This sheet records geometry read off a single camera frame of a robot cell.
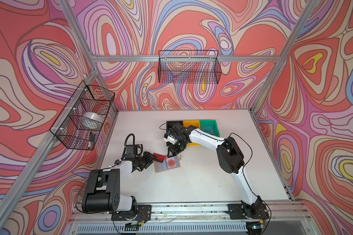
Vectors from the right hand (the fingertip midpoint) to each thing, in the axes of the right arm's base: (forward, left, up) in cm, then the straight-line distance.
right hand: (173, 156), depth 91 cm
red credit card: (0, +9, -1) cm, 9 cm away
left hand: (0, +11, 0) cm, 11 cm away
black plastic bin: (+23, +2, +5) cm, 23 cm away
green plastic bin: (+23, -27, 0) cm, 36 cm away
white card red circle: (-3, +1, -2) cm, 4 cm away
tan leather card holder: (-6, +9, -2) cm, 11 cm away
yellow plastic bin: (+23, -17, +4) cm, 29 cm away
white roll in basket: (+5, +38, +31) cm, 49 cm away
